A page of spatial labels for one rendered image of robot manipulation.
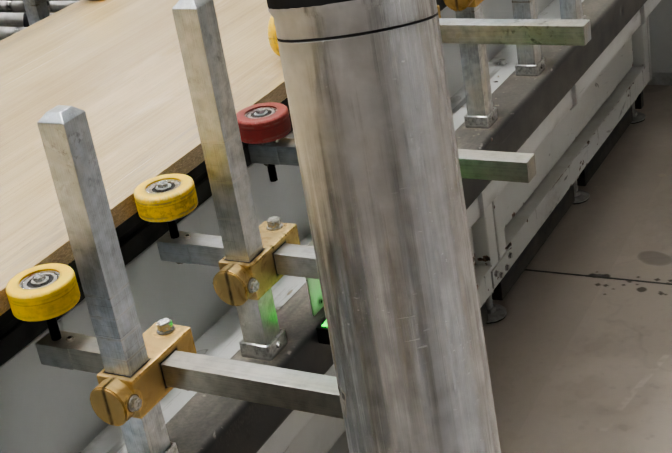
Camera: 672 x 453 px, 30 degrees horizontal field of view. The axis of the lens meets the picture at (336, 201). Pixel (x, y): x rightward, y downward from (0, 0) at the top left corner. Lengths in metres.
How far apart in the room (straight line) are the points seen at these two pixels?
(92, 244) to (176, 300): 0.51
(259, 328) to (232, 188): 0.20
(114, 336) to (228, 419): 0.23
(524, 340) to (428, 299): 2.05
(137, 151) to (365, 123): 1.02
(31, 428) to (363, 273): 0.84
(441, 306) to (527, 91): 1.51
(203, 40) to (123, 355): 0.37
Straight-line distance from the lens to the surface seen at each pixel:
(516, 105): 2.28
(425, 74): 0.83
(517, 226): 3.02
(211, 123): 1.48
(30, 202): 1.72
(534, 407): 2.68
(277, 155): 1.83
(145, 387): 1.40
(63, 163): 1.29
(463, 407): 0.89
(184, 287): 1.82
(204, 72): 1.46
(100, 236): 1.32
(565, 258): 3.21
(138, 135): 1.86
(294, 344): 1.64
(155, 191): 1.65
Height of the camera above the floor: 1.54
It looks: 25 degrees down
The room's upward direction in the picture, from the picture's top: 10 degrees counter-clockwise
